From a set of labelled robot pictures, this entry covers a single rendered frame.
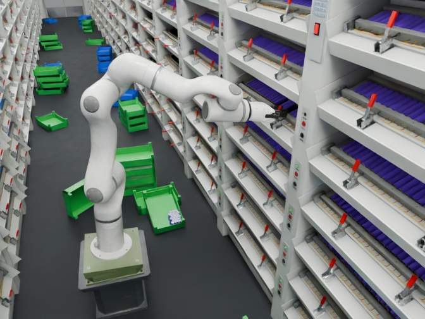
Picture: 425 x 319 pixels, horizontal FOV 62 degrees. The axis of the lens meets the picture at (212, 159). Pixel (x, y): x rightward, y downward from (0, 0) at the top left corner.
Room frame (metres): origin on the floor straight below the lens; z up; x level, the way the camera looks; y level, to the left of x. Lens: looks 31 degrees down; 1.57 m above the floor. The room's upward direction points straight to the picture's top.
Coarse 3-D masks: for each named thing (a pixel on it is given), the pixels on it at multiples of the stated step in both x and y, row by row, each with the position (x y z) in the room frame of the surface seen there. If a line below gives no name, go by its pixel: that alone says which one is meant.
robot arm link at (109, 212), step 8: (120, 168) 1.30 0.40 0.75; (120, 176) 1.27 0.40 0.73; (120, 184) 1.27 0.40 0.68; (120, 192) 1.27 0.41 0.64; (112, 200) 1.24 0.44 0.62; (120, 200) 1.25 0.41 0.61; (96, 208) 1.21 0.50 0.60; (104, 208) 1.20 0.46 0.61; (112, 208) 1.21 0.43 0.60; (120, 208) 1.23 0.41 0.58; (96, 216) 1.20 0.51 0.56; (104, 216) 1.18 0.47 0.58; (112, 216) 1.19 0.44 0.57; (120, 216) 1.23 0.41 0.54
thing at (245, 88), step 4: (240, 84) 1.67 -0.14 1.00; (240, 88) 1.66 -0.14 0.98; (244, 88) 1.62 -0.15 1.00; (248, 88) 1.61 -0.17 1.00; (248, 92) 1.58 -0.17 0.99; (252, 92) 1.55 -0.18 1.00; (252, 96) 1.55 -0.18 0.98; (256, 96) 1.51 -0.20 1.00; (260, 96) 1.50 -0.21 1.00; (260, 100) 1.48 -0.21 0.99; (264, 100) 1.45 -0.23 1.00; (268, 104) 1.41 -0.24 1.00; (272, 104) 1.40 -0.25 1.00; (288, 116) 1.28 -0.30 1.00; (292, 116) 1.27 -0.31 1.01; (288, 120) 1.27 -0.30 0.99; (292, 120) 1.25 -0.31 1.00; (296, 120) 1.24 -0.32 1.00; (292, 124) 1.24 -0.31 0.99
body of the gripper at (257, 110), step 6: (252, 102) 1.27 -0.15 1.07; (258, 102) 1.28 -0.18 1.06; (252, 108) 1.20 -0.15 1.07; (258, 108) 1.20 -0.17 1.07; (264, 108) 1.21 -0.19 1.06; (270, 108) 1.23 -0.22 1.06; (252, 114) 1.18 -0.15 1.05; (258, 114) 1.19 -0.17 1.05; (264, 114) 1.19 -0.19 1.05; (252, 120) 1.19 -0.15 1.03; (258, 120) 1.19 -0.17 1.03; (264, 120) 1.20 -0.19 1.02; (270, 120) 1.20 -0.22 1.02
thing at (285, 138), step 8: (232, 80) 1.69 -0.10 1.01; (240, 80) 1.71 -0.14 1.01; (248, 80) 1.72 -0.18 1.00; (296, 104) 1.39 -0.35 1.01; (264, 128) 1.32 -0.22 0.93; (280, 128) 1.25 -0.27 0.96; (272, 136) 1.27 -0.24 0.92; (280, 136) 1.21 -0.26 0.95; (288, 136) 1.19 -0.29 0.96; (280, 144) 1.21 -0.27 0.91; (288, 144) 1.14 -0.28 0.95
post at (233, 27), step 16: (224, 0) 1.71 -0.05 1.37; (240, 32) 1.70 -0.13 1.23; (224, 48) 1.70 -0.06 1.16; (224, 64) 1.70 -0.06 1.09; (224, 128) 1.69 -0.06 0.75; (224, 144) 1.68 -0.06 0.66; (224, 176) 1.68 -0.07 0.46; (224, 192) 1.68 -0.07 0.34; (224, 208) 1.68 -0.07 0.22; (224, 224) 1.68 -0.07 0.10
